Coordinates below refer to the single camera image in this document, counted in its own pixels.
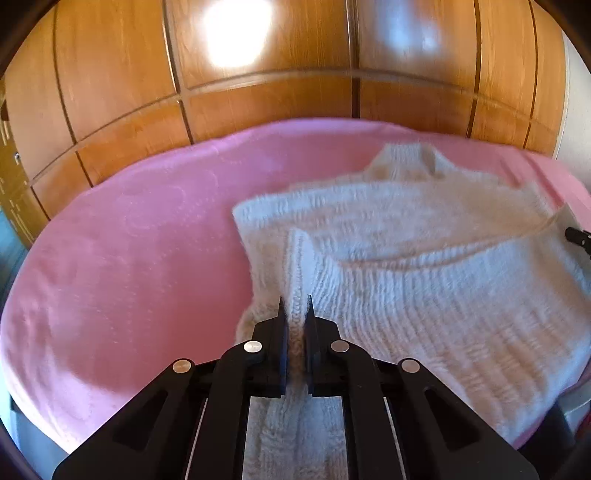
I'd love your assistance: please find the white knitted sweater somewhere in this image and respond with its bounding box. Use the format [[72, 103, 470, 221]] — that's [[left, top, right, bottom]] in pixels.
[[232, 144, 590, 479]]

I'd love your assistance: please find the pink bedspread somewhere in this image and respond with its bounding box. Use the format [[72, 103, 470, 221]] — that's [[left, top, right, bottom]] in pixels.
[[1, 119, 590, 452]]

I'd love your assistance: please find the wooden panelled wardrobe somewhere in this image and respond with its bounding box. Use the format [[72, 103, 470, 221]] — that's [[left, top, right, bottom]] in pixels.
[[1, 1, 567, 245]]

